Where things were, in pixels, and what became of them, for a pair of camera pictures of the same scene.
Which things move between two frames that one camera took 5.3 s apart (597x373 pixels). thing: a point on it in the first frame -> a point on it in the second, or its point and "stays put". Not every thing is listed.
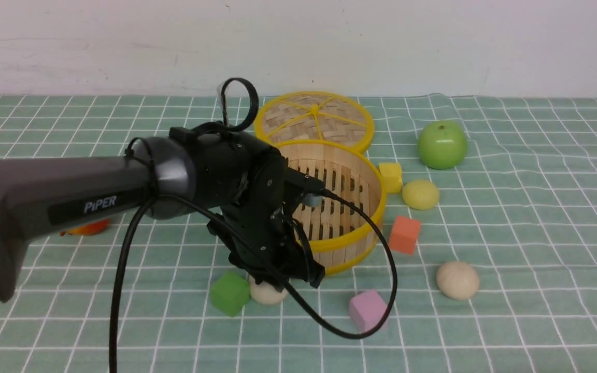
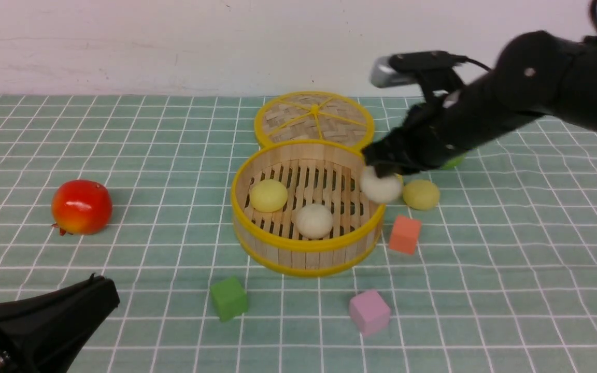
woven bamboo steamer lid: [317, 118] stays put
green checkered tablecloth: [507, 220] stays put
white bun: [457, 280] -> [383, 189]
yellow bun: [420, 195] stays put
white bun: [265, 292] -> [314, 221]
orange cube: [404, 234] stays put
